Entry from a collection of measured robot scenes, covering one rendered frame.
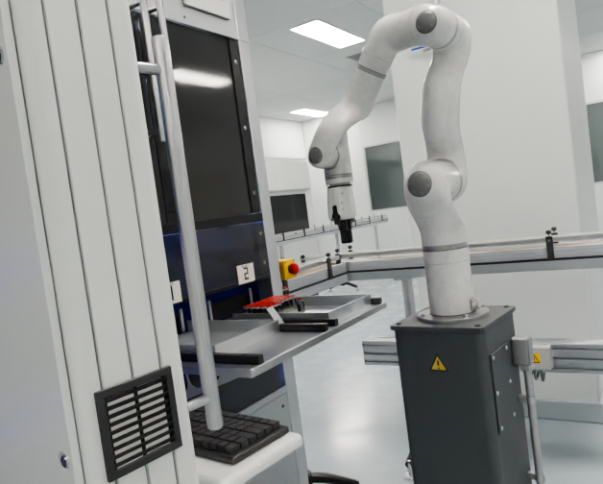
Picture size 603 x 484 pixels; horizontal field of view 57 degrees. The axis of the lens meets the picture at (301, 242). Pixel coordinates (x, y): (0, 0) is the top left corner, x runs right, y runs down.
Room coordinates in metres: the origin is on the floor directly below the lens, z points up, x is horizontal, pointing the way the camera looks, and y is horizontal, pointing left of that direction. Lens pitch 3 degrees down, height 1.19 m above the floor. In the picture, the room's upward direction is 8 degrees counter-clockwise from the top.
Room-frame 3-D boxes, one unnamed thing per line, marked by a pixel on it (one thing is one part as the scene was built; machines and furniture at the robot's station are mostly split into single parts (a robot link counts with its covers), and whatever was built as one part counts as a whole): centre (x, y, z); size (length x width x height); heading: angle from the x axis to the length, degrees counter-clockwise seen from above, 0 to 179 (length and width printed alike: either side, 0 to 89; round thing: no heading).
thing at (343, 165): (1.68, -0.13, 1.35); 0.09 x 0.08 x 0.13; 144
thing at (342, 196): (1.69, -0.14, 1.21); 0.10 x 0.08 x 0.11; 147
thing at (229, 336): (1.48, 0.30, 0.90); 0.34 x 0.26 x 0.04; 57
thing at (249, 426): (1.06, 0.26, 0.82); 0.40 x 0.14 x 0.02; 50
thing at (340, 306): (1.71, 0.02, 0.90); 0.34 x 0.26 x 0.04; 57
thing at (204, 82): (1.75, 0.25, 1.50); 0.43 x 0.01 x 0.59; 147
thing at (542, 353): (2.19, -0.86, 0.50); 0.12 x 0.05 x 0.09; 57
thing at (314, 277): (2.36, 0.04, 0.92); 0.69 x 0.16 x 0.16; 147
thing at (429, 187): (1.48, -0.36, 1.16); 0.19 x 0.12 x 0.24; 144
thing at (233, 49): (1.91, 0.14, 1.40); 0.04 x 0.01 x 0.80; 147
